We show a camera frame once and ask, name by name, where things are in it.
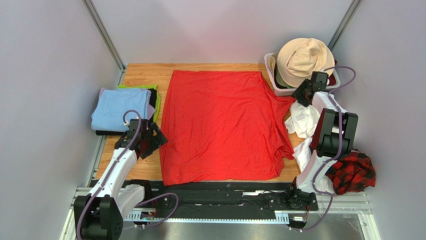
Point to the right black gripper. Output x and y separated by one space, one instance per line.
302 94

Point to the aluminium frame rail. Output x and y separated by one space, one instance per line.
342 217

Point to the white perforated plastic basket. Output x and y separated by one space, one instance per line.
287 92

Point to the dark red garment in basket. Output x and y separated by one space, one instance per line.
332 80

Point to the folded light blue shirt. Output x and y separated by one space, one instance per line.
116 110

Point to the red black plaid shirt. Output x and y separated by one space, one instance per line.
352 173

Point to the white crumpled shirt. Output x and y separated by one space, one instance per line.
303 122

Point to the folded black garment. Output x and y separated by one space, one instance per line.
152 100

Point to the folded lime green shorts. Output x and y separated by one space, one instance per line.
155 98

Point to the red t-shirt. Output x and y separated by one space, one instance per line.
223 125

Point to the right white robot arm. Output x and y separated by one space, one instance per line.
332 139

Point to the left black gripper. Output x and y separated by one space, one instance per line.
158 138

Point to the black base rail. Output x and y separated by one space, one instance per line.
220 200

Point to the beige bucket hat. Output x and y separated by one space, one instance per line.
300 57

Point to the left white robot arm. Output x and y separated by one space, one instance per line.
99 215

